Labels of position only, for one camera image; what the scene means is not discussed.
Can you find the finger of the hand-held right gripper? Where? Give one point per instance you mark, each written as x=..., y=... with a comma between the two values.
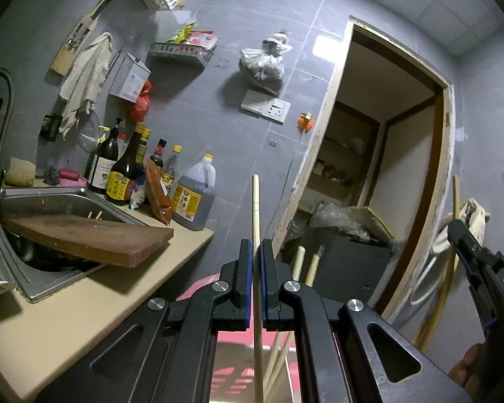
x=464, y=239

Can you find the large plastic oil jug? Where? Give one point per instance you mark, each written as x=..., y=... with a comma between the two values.
x=193, y=197

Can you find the small blue white packet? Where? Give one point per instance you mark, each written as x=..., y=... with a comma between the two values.
x=137, y=195

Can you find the clear plastic sheet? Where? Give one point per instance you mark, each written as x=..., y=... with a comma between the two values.
x=336, y=218

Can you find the wooden shelf unit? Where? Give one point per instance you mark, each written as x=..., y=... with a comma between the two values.
x=340, y=182

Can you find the steel sink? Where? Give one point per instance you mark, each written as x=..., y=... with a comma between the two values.
x=46, y=201

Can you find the orange sauce packet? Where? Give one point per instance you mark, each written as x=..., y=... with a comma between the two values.
x=157, y=193

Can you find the pink soap dish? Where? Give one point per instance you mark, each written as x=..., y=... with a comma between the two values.
x=72, y=178

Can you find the grey wall shelf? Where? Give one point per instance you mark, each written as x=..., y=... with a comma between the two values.
x=178, y=54

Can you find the yellow snack packet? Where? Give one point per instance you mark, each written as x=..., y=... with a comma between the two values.
x=182, y=33

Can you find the white rag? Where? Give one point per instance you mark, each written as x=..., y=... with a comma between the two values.
x=86, y=79

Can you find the wooden door frame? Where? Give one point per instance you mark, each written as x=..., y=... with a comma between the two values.
x=319, y=134

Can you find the red snack packet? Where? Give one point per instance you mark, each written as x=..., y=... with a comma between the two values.
x=203, y=41

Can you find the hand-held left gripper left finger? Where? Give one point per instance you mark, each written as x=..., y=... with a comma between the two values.
x=248, y=285

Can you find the cream rubber glove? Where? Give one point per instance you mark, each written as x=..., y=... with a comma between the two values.
x=476, y=218

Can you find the yellow sponge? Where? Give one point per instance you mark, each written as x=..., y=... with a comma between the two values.
x=20, y=172

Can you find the hanging clear plastic bag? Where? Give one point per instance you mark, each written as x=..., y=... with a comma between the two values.
x=262, y=67

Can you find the dark soy sauce bottle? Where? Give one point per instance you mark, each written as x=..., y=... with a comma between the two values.
x=124, y=176

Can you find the white pump bottle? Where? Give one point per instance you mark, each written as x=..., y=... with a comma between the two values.
x=121, y=138

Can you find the white wall socket plate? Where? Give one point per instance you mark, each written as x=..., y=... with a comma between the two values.
x=264, y=107

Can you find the black wall socket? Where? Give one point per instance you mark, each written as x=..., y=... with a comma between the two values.
x=51, y=128

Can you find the dark bottle white label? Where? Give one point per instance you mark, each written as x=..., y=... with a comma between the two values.
x=102, y=168

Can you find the dark scrubber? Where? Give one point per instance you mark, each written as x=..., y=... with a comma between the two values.
x=51, y=176

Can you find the wooden cutting board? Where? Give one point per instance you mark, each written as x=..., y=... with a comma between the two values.
x=88, y=239

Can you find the pink checkered tablecloth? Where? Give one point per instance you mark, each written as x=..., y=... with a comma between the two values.
x=197, y=287

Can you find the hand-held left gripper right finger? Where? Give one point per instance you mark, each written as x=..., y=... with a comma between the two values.
x=263, y=285

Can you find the person's right hand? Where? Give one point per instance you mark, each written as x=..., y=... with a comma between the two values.
x=468, y=365

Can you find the clear strainer bowl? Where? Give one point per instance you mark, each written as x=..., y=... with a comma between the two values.
x=88, y=130

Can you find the red plastic bag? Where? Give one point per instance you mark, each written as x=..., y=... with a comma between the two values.
x=142, y=103

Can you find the white wall box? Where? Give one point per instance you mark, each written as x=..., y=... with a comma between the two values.
x=130, y=79

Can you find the dark bin with bag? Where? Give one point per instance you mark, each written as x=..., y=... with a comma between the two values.
x=344, y=268

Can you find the bottle with black cap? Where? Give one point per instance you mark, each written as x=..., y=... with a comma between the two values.
x=158, y=155

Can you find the white utensil basket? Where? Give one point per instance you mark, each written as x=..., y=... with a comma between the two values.
x=235, y=361

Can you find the clear bottle yellow cap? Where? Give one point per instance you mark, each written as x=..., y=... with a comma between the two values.
x=172, y=168

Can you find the beige cushion board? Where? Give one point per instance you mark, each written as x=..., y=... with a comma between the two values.
x=378, y=222

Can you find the wooden knife holder board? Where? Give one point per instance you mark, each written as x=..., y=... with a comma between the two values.
x=77, y=37

